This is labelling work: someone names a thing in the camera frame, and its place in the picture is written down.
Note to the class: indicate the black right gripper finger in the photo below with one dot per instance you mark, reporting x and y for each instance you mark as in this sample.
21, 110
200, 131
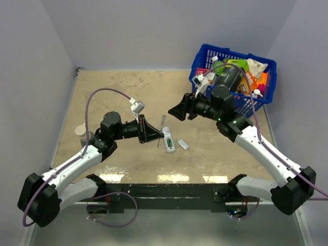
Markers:
188, 106
179, 111

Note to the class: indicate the orange jar white label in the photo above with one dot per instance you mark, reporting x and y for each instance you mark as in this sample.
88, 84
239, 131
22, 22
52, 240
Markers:
211, 77

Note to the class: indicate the white crumpled bag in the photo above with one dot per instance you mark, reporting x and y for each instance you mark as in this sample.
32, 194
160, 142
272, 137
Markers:
256, 68

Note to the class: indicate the bright orange package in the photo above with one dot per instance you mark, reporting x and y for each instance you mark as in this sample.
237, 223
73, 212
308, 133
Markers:
262, 80

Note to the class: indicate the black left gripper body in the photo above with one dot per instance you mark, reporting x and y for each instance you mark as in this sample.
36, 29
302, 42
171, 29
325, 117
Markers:
128, 130

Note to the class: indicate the green AA battery upper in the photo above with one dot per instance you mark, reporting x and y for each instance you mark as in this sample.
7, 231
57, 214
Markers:
169, 142

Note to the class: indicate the clear handled screwdriver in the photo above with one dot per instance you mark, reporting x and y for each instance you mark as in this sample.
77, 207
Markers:
162, 124

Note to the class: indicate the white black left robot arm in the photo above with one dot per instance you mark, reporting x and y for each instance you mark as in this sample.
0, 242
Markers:
44, 196

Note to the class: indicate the beige round paddle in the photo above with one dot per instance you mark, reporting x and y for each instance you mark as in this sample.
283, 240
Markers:
81, 132

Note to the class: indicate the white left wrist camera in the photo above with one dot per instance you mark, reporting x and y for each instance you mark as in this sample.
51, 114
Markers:
136, 107

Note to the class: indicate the orange razor package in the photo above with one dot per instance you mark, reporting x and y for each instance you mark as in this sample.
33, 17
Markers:
244, 85

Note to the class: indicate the green bottle white cap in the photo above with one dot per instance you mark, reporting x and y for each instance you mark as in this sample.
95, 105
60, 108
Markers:
215, 63

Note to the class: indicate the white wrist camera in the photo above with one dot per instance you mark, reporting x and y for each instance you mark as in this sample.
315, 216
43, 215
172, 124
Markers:
136, 107
201, 83

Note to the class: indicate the white battery cover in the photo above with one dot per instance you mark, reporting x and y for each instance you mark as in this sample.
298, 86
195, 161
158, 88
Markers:
183, 144

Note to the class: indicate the pink box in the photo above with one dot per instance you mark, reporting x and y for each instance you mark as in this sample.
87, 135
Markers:
201, 71

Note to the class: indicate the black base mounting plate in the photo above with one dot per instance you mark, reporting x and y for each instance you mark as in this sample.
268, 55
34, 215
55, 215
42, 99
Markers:
177, 196

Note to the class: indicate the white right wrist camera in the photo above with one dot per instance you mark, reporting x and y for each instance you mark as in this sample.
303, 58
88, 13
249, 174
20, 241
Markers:
201, 83

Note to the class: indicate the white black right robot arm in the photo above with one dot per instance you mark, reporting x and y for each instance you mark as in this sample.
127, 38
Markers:
291, 186

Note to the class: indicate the white remote control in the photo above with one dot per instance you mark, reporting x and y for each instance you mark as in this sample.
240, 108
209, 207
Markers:
167, 134

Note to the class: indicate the black green razor box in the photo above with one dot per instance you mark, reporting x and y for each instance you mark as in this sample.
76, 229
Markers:
230, 76

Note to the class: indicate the blue plastic basket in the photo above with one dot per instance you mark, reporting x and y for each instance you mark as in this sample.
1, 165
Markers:
242, 103

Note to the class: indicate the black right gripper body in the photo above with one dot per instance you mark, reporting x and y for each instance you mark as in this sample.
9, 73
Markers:
203, 107

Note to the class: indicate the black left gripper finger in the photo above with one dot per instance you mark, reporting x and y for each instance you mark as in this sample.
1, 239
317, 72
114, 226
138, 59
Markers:
147, 129
149, 137

